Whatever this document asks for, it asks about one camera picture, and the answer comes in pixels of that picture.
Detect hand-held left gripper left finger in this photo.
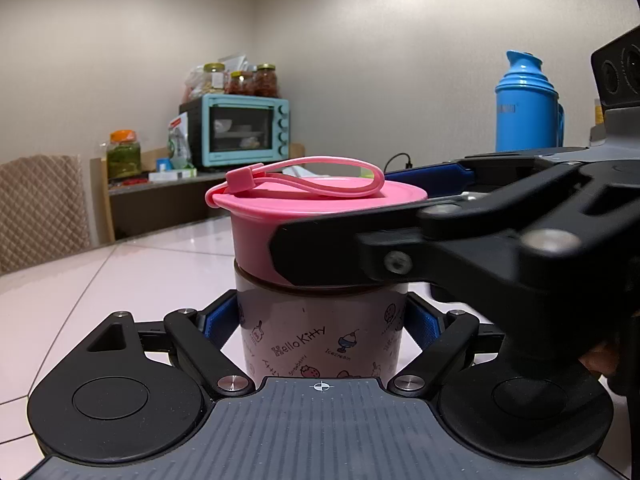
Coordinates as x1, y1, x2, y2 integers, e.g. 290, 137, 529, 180
87, 291, 256, 397

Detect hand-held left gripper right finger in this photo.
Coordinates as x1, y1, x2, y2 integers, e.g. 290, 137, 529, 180
387, 291, 506, 397

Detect large red pickle jar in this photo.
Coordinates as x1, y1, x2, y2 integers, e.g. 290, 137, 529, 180
254, 63, 279, 98

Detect blue thermos flask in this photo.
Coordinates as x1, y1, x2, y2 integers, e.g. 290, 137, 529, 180
495, 50, 566, 154

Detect white paper boxes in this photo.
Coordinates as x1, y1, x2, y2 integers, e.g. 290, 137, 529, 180
219, 52, 259, 74

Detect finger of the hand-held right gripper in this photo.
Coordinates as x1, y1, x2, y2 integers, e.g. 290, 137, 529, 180
384, 152, 585, 206
270, 157, 636, 335

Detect wooden side table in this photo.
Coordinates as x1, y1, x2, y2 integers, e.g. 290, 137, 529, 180
90, 142, 306, 244

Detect clear plastic bag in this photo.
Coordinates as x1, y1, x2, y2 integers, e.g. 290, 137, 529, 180
182, 67, 206, 103

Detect glass jar with pale contents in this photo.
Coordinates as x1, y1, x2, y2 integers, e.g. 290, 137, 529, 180
202, 62, 227, 95

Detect pink bottle cap with strap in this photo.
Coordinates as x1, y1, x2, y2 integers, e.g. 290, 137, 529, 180
206, 156, 429, 289

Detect green jar with orange lid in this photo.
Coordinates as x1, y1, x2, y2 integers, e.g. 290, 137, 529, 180
105, 130, 143, 181

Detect black cable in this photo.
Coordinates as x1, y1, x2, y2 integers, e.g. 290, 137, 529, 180
383, 152, 414, 174

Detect quilted beige chair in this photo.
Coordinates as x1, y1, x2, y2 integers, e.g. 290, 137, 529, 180
0, 154, 91, 276

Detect small red pickle jar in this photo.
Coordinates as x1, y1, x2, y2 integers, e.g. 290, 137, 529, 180
227, 71, 255, 96

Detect flat white box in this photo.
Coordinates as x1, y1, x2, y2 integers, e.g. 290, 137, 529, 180
148, 169, 197, 183

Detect white printed bottle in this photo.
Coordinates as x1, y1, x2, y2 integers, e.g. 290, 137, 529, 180
234, 259, 410, 387

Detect teal toaster oven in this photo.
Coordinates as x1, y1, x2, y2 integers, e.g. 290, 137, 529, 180
179, 94, 291, 171

